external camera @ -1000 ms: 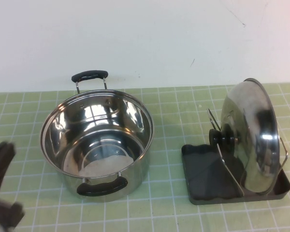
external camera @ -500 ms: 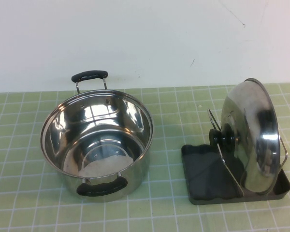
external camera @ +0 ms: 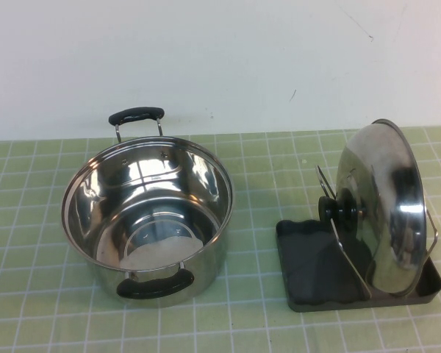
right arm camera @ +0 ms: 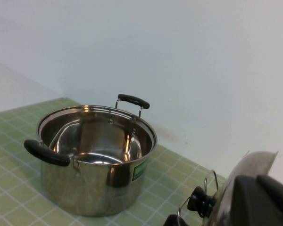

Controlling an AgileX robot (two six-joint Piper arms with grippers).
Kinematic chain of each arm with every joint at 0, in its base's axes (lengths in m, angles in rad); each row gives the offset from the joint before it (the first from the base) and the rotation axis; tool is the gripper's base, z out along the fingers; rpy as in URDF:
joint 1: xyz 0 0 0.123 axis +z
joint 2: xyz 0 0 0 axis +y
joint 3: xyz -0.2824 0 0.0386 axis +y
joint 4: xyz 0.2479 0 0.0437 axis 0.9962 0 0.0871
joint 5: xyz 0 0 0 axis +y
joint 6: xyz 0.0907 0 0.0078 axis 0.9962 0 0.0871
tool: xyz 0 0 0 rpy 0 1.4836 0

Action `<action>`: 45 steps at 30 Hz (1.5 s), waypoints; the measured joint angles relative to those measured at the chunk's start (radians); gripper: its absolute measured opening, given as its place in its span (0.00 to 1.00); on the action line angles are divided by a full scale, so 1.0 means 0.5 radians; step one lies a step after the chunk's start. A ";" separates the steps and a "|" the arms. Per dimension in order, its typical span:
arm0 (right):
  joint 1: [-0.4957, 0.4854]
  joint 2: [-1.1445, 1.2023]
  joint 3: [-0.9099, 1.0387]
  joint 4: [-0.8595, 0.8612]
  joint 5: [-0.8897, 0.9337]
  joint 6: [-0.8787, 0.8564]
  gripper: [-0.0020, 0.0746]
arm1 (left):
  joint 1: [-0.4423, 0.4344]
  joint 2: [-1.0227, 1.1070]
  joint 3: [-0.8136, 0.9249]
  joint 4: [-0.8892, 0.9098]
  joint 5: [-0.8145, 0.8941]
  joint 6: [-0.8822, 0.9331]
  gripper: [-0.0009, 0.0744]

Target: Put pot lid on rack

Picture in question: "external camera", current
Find green tiled table mat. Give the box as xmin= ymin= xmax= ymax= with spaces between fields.
xmin=0 ymin=126 xmax=441 ymax=353

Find dark grey plastic drip tray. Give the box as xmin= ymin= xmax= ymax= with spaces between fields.
xmin=275 ymin=216 xmax=441 ymax=304

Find stainless steel pot black handles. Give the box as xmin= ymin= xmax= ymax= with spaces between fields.
xmin=61 ymin=106 xmax=236 ymax=306

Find stainless steel lid black knob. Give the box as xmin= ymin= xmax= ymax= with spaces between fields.
xmin=317 ymin=118 xmax=426 ymax=296

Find steel wire lid rack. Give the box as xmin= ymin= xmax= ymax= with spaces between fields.
xmin=316 ymin=164 xmax=439 ymax=298

